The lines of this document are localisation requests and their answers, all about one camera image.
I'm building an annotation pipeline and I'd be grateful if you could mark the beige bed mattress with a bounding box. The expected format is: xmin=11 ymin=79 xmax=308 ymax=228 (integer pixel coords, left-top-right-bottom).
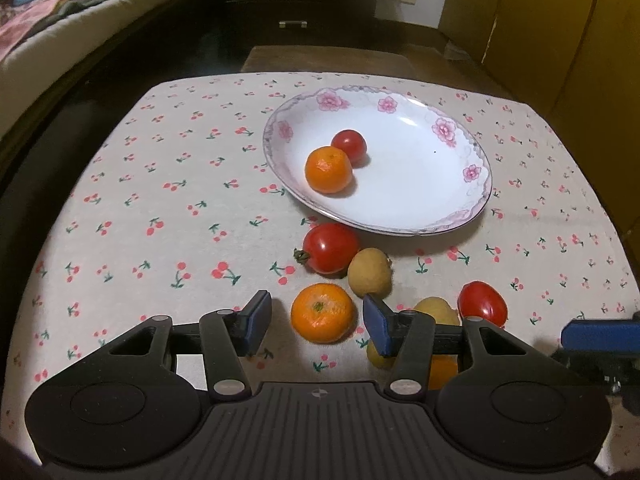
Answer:
xmin=0 ymin=0 xmax=203 ymax=138

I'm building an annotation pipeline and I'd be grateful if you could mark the wooden stool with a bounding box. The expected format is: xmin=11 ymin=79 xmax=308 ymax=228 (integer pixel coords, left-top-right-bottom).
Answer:
xmin=240 ymin=45 xmax=418 ymax=81

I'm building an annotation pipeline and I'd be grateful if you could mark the yellow brown longan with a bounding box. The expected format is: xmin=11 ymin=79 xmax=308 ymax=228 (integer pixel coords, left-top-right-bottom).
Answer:
xmin=366 ymin=340 xmax=396 ymax=371
xmin=347 ymin=248 xmax=393 ymax=298
xmin=414 ymin=296 xmax=461 ymax=328

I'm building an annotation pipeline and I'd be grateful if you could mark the dark wooden bed frame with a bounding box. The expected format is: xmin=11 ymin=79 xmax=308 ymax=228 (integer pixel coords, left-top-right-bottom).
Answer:
xmin=0 ymin=0 xmax=241 ymax=201

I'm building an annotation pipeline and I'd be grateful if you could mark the orange mandarin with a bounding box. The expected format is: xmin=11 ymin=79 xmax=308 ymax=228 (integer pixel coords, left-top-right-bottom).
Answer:
xmin=290 ymin=283 xmax=357 ymax=345
xmin=428 ymin=355 xmax=460 ymax=391
xmin=304 ymin=146 xmax=354 ymax=195

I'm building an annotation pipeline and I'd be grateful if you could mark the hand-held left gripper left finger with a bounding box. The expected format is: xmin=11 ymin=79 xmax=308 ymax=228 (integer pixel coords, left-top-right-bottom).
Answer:
xmin=102 ymin=290 xmax=273 ymax=403

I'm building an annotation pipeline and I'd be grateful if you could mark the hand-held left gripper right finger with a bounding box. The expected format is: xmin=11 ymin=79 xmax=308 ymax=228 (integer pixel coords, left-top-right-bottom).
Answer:
xmin=362 ymin=292 xmax=538 ymax=403

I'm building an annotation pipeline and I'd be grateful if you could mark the yellow wooden wardrobe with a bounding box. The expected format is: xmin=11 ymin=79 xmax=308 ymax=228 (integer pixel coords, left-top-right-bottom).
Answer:
xmin=437 ymin=0 xmax=640 ymax=171

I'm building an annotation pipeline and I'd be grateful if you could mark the cherry print tablecloth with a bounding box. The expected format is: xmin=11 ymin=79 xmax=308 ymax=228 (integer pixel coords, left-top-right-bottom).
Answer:
xmin=0 ymin=72 xmax=640 ymax=461

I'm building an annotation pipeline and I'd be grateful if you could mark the small round red tomato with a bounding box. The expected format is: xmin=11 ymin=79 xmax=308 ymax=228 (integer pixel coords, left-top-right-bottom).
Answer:
xmin=330 ymin=129 xmax=369 ymax=166

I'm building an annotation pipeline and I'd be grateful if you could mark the dark wooden drawer cabinet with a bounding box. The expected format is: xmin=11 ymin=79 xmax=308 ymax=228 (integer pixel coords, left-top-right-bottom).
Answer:
xmin=220 ymin=0 xmax=386 ymax=56

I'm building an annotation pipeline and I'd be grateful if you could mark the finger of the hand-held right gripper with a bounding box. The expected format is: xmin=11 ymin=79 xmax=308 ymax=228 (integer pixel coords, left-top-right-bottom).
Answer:
xmin=560 ymin=310 xmax=640 ymax=351
xmin=551 ymin=349 xmax=640 ymax=413

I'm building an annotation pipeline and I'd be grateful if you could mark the large red tomato with stem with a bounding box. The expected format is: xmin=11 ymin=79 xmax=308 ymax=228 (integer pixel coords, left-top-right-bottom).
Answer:
xmin=293 ymin=223 xmax=361 ymax=276

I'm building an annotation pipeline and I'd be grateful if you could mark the white floral rimmed plate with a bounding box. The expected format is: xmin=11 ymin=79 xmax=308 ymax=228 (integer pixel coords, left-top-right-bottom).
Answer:
xmin=262 ymin=85 xmax=493 ymax=236

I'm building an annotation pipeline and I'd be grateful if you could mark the oval red tomato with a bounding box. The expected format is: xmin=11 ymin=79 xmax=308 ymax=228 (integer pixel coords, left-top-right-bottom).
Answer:
xmin=457 ymin=281 xmax=509 ymax=328

